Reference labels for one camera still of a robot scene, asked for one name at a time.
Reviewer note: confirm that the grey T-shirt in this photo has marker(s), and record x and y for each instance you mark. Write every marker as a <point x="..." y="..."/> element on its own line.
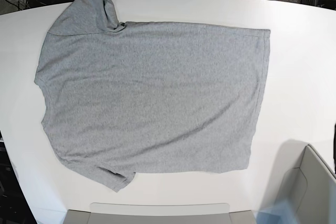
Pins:
<point x="153" y="97"/>

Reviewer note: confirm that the grey bin at right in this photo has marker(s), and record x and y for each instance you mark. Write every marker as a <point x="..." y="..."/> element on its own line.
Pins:
<point x="310" y="189"/>

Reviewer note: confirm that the blue object bottom right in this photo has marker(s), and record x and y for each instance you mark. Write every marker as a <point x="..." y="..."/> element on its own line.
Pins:
<point x="279" y="213"/>

